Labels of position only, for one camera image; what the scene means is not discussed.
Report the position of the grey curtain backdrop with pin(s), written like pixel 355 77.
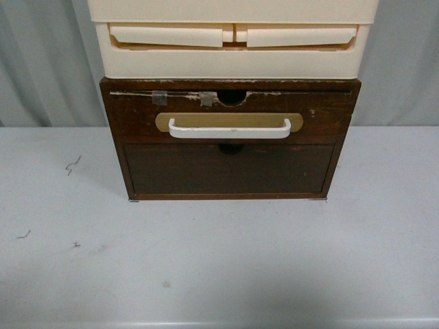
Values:
pixel 51 66

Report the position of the left clear tape piece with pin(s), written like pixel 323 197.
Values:
pixel 159 97

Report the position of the right cream plastic flap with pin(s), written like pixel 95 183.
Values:
pixel 279 35

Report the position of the clear tape piece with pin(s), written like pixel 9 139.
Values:
pixel 207 98
pixel 159 97

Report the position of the cream plastic organizer box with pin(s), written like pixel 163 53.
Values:
pixel 233 59

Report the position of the white drawer handle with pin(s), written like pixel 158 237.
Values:
pixel 230 132

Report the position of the left cream plastic flap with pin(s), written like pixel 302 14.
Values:
pixel 181 35

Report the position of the brown wooden drawer cabinet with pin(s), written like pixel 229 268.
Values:
pixel 108 86

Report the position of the wooden drawer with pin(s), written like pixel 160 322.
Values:
pixel 202 169
pixel 326 115

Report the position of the tan handle backplate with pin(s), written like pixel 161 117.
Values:
pixel 223 119

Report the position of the cream plastic flap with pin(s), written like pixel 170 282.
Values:
pixel 279 35
pixel 181 35

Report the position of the right clear tape piece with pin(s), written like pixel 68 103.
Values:
pixel 207 98

